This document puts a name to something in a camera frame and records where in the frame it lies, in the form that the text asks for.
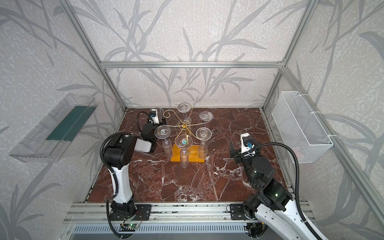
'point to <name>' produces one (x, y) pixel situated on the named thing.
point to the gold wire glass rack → (184, 126)
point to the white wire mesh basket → (299, 128)
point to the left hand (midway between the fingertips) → (162, 108)
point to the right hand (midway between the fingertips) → (241, 134)
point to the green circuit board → (133, 225)
